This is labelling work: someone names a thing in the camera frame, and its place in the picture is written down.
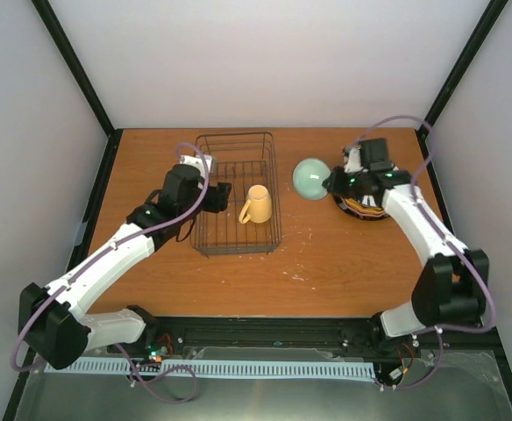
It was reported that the yellow scalloped plate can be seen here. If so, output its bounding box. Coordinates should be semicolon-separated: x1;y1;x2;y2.
341;198;388;220

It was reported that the yellow ceramic mug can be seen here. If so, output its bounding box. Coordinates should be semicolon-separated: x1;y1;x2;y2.
238;184;273;224

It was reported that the black wire dish rack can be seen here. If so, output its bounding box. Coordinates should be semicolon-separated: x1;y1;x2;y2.
190;131;281;257

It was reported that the light green ceramic bowl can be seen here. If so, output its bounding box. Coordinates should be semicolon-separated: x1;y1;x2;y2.
292;158;331;201

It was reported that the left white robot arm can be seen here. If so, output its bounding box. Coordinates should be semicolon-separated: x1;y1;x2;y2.
18;163;232;369

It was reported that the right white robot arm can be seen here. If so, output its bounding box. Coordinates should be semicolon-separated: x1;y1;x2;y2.
322;138;490;353

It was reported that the black bottom plate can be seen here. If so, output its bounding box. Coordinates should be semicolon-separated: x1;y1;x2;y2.
332;196;388;221

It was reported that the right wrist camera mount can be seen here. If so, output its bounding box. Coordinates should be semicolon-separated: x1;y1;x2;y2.
343;145;363;174

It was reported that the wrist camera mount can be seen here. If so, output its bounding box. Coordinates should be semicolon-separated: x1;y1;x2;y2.
179;153;216;178
343;145;363;174

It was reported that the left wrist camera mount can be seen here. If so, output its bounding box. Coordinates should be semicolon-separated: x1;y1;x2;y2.
179;153;216;178

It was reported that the left black frame post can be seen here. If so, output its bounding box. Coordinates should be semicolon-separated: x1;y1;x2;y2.
30;0;117;138

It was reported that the black frame post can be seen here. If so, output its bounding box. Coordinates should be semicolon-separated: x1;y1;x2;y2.
416;0;510;137
30;0;117;138

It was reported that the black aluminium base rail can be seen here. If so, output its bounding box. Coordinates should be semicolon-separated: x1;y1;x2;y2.
36;315;502;363

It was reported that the light blue slotted cable duct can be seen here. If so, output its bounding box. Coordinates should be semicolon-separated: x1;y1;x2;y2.
44;357;376;382

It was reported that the right black frame post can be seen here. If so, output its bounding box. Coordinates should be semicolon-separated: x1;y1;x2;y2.
416;0;510;137

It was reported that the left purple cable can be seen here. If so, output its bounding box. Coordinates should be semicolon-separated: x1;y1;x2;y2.
9;142;209;403

